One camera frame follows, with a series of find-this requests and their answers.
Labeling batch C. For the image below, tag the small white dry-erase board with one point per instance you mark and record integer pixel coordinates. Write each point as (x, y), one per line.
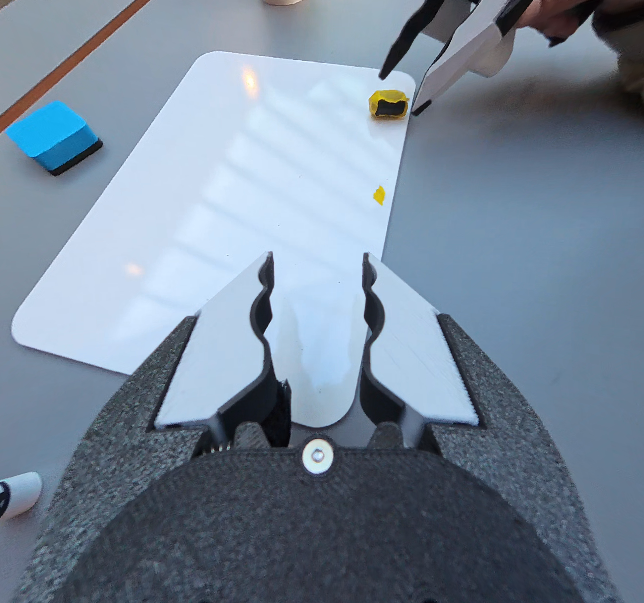
(226, 185)

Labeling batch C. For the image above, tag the yellow tape strip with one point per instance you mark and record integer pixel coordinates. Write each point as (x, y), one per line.
(385, 93)

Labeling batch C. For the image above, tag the blue board eraser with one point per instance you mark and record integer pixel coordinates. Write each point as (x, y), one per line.
(50, 133)

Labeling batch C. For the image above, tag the person's right hand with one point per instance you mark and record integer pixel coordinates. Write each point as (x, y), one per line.
(563, 4)

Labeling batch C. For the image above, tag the person's right forearm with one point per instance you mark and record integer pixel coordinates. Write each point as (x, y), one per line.
(629, 50)

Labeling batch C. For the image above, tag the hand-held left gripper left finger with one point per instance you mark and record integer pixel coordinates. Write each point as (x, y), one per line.
(211, 361)

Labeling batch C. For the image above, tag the small yellow tape scrap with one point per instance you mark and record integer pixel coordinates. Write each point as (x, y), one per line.
(379, 195)

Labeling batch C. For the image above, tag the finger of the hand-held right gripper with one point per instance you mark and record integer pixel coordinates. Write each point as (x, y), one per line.
(478, 9)
(448, 14)

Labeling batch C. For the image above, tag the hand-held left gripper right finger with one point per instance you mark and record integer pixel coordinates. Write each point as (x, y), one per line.
(422, 361)

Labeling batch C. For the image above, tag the white dry-erase marker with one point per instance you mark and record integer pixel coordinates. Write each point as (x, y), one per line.
(22, 495)

